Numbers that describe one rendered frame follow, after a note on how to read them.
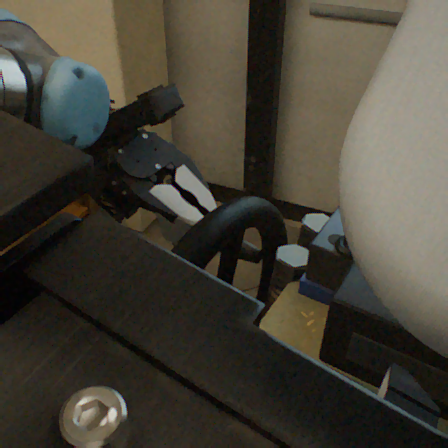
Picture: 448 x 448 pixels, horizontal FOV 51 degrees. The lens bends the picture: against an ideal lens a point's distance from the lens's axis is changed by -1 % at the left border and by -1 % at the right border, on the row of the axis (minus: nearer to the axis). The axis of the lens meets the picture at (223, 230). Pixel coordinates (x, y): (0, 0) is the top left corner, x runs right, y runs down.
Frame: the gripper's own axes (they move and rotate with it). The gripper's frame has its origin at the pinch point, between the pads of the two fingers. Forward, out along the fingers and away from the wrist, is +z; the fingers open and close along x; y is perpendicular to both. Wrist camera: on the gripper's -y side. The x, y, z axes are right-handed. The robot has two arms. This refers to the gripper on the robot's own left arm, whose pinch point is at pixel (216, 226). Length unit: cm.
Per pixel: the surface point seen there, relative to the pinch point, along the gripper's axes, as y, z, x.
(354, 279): -22.7, 8.4, 16.2
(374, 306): -23.4, 9.7, 17.4
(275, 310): -16.4, 7.3, 16.0
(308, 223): -16.8, 5.6, 8.6
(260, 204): -10.4, 2.1, 3.7
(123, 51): 54, -62, -73
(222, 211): -11.7, 0.4, 8.6
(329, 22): 22, -22, -108
